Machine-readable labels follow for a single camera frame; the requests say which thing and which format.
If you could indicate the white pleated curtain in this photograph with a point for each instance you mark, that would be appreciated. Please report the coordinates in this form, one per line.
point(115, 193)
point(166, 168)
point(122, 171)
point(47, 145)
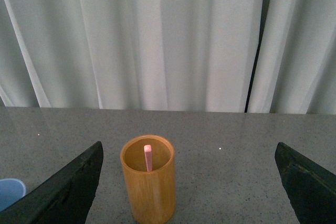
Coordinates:
point(256, 56)

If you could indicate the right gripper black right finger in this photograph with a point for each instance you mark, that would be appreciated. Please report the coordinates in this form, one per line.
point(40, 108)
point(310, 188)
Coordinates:
point(309, 187)

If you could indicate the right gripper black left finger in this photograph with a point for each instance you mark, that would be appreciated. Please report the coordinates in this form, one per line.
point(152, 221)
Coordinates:
point(66, 197)

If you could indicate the pink chopstick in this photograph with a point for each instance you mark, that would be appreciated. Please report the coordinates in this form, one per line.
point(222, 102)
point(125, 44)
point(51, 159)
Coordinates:
point(148, 157)

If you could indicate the bamboo chopstick holder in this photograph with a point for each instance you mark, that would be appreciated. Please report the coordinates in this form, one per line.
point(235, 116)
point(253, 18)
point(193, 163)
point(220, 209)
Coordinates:
point(152, 195)

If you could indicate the light blue plastic cup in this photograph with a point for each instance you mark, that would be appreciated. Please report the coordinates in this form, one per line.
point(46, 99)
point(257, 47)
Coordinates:
point(11, 191)

